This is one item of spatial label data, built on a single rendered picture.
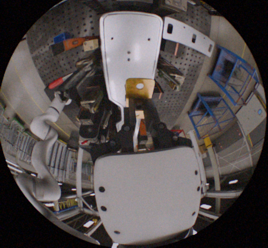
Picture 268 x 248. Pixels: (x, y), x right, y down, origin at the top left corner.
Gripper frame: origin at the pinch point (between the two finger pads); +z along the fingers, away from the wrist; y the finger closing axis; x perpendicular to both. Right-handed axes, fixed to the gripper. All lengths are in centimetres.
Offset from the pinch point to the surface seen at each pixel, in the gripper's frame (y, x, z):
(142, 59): 4.7, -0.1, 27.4
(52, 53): -15.3, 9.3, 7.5
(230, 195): 309, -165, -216
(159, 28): 10.1, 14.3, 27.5
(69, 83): -15.0, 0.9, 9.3
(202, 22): 57, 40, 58
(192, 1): 20.4, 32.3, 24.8
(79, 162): -218, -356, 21
